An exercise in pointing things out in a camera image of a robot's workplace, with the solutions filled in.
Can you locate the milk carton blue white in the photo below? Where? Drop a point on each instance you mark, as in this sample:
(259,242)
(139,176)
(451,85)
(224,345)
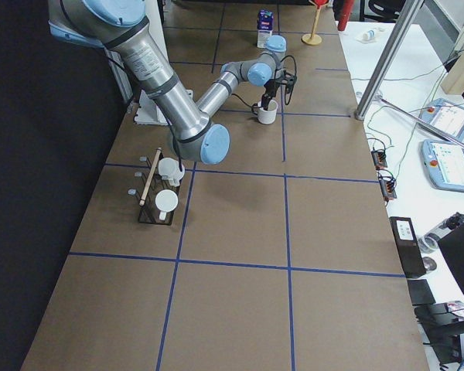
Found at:
(265,22)

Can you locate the white mug on rack rear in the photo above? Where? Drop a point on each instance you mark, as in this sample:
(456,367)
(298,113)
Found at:
(170,171)

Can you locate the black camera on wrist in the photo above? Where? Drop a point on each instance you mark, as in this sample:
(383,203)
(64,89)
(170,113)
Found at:
(288,81)

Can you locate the teach pendant far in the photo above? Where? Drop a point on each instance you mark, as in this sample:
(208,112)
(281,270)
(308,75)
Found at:
(446,116)

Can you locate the white mug on rack front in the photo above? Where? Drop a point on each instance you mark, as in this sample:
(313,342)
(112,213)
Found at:
(166,201)

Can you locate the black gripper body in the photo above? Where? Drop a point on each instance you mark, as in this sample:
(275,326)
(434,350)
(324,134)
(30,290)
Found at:
(269,90)

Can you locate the red connector board near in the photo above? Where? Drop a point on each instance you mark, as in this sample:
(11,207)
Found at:
(388,184)

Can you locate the small blue white bottle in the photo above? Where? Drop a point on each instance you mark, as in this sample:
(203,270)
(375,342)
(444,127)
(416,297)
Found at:
(369,36)

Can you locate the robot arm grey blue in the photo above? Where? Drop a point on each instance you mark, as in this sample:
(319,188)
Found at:
(89,23)

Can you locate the black wire mug rack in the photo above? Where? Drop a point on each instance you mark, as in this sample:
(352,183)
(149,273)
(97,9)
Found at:
(152,185)

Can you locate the aluminium frame post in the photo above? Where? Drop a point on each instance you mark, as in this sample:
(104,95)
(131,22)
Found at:
(404,21)

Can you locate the wooden mug tree stand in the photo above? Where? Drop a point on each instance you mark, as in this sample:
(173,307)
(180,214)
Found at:
(312,38)

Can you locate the black box white label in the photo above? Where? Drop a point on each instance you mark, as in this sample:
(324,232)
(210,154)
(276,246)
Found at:
(407,247)

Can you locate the tape roll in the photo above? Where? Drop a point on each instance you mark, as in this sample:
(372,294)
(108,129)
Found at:
(428,243)

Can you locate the red connector board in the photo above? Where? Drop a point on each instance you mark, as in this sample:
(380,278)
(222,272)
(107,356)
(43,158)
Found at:
(388,184)
(379,157)

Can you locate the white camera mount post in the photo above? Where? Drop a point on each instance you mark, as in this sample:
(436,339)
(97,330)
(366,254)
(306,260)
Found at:
(139,39)

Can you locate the red connector board far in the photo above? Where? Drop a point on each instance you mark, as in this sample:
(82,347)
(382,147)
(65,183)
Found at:
(379,157)

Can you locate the teach pendant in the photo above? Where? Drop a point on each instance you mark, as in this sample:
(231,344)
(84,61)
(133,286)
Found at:
(446,116)
(444,164)

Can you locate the white mug on rack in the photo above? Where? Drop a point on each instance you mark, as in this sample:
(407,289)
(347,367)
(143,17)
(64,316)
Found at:
(166,201)
(170,171)

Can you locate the teach pendant near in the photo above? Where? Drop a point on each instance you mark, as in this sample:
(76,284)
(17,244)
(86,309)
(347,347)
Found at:
(444,164)

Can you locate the white enamel mug black handle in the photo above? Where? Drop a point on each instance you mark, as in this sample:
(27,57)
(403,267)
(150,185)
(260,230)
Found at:
(264,116)

